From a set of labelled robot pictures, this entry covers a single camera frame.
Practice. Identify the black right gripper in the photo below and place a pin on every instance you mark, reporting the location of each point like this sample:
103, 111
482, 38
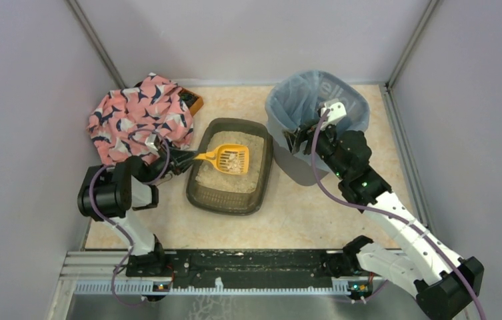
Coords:
302, 138

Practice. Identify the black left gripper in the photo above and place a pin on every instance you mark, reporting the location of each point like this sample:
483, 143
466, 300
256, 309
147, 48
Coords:
174, 156

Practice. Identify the grey ribbed trash bin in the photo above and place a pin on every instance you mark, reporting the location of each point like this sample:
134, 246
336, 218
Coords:
298, 170

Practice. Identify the dark translucent litter box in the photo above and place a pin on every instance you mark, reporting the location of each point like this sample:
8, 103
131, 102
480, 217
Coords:
230, 203

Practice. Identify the yellow litter scoop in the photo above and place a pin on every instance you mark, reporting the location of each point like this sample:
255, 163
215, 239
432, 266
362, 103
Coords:
231, 159

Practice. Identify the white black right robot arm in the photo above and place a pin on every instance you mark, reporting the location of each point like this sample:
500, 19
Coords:
442, 282

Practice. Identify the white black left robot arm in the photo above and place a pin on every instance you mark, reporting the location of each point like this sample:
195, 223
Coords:
111, 195

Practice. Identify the beige cat litter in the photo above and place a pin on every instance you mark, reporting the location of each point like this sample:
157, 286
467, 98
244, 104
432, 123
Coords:
207, 176

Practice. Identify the orange box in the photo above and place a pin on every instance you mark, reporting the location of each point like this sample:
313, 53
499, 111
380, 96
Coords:
193, 101

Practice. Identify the light blue bin liner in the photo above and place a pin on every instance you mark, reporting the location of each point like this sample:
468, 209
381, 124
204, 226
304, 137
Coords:
298, 99

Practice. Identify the pink patterned cloth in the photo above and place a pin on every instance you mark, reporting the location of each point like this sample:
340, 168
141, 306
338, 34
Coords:
120, 124

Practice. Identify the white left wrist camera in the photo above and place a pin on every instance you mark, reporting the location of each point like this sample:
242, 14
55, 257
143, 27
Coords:
155, 146

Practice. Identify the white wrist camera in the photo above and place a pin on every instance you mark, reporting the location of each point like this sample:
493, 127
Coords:
155, 146
333, 112

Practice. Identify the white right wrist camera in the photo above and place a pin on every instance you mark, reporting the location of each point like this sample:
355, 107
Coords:
333, 112

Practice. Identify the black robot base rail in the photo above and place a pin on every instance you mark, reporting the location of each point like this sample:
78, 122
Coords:
255, 271

